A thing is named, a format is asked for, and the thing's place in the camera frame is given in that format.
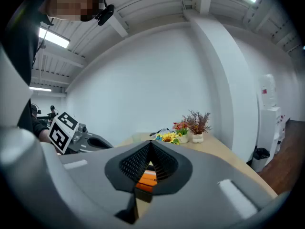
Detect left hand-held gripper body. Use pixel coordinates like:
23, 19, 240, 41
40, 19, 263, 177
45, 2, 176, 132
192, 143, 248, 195
49, 112, 88, 155

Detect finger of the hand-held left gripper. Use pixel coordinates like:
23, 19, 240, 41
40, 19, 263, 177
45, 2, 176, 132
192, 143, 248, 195
79, 140, 114, 153
82, 132, 114, 147

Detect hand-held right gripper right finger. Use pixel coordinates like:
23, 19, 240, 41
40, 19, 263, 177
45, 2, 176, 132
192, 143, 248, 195
140, 140, 278, 229

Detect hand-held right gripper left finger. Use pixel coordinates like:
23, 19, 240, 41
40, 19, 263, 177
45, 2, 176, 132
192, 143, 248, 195
59, 140, 152, 229

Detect person's left forearm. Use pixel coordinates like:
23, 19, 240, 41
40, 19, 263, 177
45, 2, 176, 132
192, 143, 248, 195
31, 117, 52, 144

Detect colourful flowers in white pot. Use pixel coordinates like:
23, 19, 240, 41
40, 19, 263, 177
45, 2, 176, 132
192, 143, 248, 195
172, 121, 190, 144

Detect yellow sunflower bunch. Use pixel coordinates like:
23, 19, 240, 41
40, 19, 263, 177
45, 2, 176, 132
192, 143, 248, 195
154, 132, 181, 146

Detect red-brown plant in white pot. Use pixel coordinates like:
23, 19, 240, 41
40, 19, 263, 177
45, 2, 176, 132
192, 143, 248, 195
182, 109, 212, 144

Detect orange packet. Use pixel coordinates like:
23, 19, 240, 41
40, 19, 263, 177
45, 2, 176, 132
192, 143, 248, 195
135, 170, 158, 192

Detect bin with black bag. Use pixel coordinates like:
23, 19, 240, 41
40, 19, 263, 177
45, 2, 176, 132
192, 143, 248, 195
251, 147, 271, 173

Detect crumpled clear plastic bag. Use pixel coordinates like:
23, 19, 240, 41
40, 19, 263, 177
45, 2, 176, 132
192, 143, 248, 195
149, 127, 170, 137

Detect white water dispenser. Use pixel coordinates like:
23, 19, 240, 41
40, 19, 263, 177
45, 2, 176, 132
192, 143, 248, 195
259, 106, 286, 167

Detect person's dark clothed torso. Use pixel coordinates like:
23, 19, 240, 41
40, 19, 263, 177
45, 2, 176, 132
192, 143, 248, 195
0, 0, 56, 134

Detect large rectangular ceiling light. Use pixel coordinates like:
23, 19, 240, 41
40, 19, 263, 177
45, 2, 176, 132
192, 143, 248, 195
39, 27, 71, 49

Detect clear water dispenser bottle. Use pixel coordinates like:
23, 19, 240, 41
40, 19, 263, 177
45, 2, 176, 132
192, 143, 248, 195
259, 73, 278, 107

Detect person's head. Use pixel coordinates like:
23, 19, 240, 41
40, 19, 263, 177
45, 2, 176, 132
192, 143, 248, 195
39, 0, 107, 22

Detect thin black cable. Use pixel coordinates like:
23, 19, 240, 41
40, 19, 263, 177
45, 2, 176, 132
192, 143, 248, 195
31, 18, 54, 68

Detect black head-mounted camera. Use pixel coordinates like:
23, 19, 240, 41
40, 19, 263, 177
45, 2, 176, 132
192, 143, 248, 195
94, 4, 115, 26

